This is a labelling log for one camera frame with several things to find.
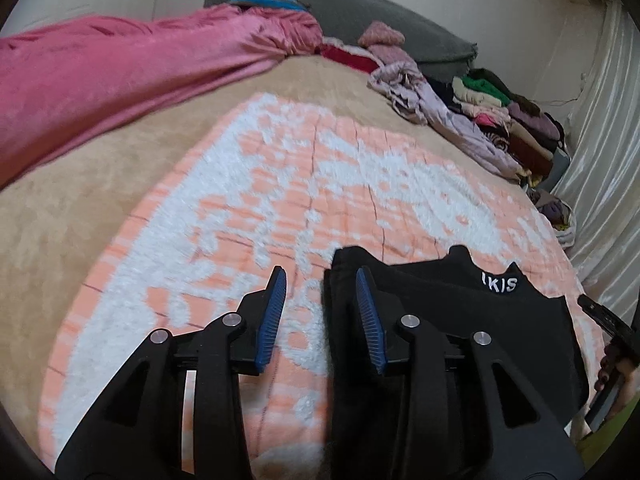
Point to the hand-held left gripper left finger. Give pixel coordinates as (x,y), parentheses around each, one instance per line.
(272,310)

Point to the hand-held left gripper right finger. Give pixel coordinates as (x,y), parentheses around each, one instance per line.
(369,315)

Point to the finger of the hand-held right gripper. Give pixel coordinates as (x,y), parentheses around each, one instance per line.
(607,320)

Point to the black sweater with orange patches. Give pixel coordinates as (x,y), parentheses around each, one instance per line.
(475,320)

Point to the person's right hand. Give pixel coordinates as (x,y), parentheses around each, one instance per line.
(607,365)

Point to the person's yellow-green clothing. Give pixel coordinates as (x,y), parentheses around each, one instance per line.
(615,440)

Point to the orange and white patterned blanket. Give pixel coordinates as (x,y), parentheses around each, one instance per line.
(250,210)

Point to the white satin curtain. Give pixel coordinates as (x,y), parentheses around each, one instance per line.
(610,160)

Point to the beige fleece bedspread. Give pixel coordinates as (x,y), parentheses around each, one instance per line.
(150,150)

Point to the red cloth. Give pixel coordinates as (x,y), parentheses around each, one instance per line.
(350,57)

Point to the pink fluffy garment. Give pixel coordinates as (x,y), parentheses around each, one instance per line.
(382,35)

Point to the pink velvet quilt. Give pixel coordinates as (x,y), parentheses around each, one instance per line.
(100,75)

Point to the grey blanket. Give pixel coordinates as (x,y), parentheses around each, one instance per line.
(375,5)

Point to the blue cloth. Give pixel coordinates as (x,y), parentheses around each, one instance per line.
(260,0)

